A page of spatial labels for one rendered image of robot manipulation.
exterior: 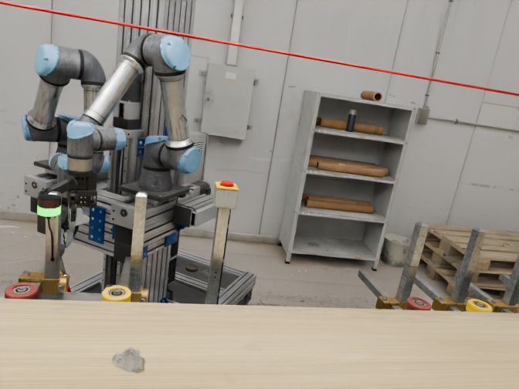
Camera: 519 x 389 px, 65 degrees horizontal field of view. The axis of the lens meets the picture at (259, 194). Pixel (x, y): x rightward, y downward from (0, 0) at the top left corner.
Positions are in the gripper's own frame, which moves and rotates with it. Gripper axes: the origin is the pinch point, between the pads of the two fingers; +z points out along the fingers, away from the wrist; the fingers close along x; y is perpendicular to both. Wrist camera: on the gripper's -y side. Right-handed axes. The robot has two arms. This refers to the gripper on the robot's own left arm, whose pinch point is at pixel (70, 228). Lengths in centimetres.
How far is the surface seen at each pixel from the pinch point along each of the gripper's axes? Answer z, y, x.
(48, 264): 7.4, -7.4, -10.1
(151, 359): 9, 10, -60
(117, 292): 8.5, 8.6, -30.5
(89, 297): 20.8, 5.1, -10.4
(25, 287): 9.0, -14.0, -20.0
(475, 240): -11, 133, -61
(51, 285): 14.1, -6.5, -11.2
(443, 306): 18, 127, -60
